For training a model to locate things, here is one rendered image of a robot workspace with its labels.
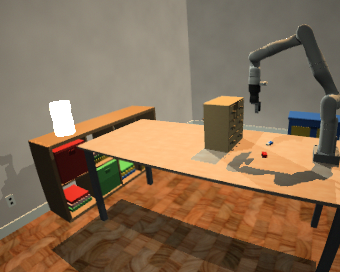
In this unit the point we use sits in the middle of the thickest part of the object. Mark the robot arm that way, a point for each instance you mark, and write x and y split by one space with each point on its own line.
320 71

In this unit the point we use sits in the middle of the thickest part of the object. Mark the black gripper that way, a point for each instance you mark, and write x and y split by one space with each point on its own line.
254 89

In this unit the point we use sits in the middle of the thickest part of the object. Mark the dark brown wooden drawer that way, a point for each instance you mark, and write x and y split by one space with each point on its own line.
232 126
239 134
232 140
239 124
239 107
232 110

